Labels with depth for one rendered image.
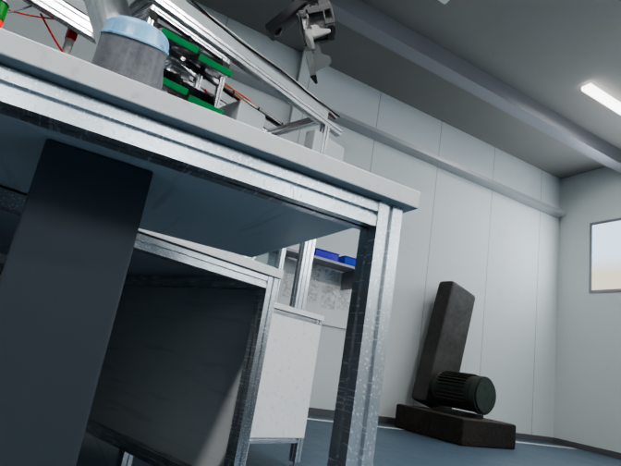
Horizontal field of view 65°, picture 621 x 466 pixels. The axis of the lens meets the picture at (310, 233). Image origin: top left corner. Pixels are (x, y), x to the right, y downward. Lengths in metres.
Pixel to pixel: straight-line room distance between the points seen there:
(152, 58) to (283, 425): 2.22
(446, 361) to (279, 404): 4.27
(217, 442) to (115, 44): 1.28
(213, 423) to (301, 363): 1.14
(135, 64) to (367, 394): 0.66
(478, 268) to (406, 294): 1.51
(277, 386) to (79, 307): 2.03
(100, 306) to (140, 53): 0.43
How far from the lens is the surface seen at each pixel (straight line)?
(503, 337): 8.26
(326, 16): 1.25
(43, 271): 0.79
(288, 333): 2.74
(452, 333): 6.86
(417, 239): 7.16
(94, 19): 1.17
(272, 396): 2.71
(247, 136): 0.65
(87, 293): 0.79
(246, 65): 2.79
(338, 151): 3.24
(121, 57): 0.92
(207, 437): 1.81
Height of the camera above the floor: 0.57
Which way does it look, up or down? 15 degrees up
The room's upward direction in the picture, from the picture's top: 10 degrees clockwise
